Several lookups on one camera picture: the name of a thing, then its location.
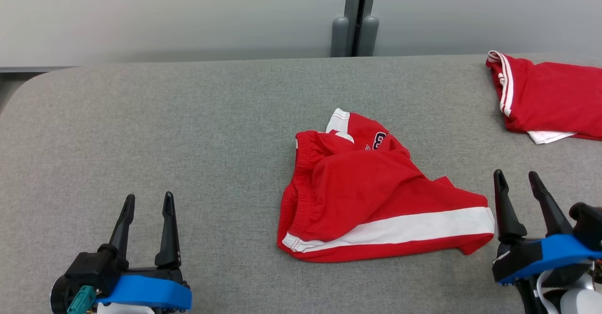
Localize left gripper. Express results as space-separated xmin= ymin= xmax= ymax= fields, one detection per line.
xmin=109 ymin=191 xmax=190 ymax=285

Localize blue left camera mount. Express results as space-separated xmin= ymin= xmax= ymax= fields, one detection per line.
xmin=93 ymin=275 xmax=193 ymax=312

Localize grey metal floor rail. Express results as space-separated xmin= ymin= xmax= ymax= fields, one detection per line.
xmin=0 ymin=66 xmax=77 ymax=74

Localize white cable loop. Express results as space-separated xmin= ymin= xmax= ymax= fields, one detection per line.
xmin=535 ymin=269 xmax=561 ymax=314

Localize blue right camera mount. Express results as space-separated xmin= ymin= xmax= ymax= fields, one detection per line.
xmin=497 ymin=233 xmax=602 ymax=285

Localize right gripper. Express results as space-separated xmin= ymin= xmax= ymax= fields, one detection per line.
xmin=491 ymin=169 xmax=574 ymax=285

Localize left camera cable teal plug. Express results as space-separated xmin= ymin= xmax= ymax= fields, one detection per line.
xmin=66 ymin=285 xmax=98 ymax=314

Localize red white jersey top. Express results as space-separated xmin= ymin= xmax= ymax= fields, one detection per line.
xmin=485 ymin=49 xmax=602 ymax=146

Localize grey cylindrical post foot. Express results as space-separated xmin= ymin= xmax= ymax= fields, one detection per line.
xmin=359 ymin=15 xmax=380 ymax=57
xmin=331 ymin=16 xmax=350 ymax=58

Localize red shorts with white stripe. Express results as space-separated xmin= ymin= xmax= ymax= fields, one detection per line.
xmin=276 ymin=108 xmax=496 ymax=264

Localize grey partition post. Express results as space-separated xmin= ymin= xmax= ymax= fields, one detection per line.
xmin=346 ymin=0 xmax=379 ymax=57

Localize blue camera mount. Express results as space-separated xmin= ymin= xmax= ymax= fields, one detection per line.
xmin=497 ymin=233 xmax=602 ymax=285
xmin=93 ymin=275 xmax=193 ymax=312

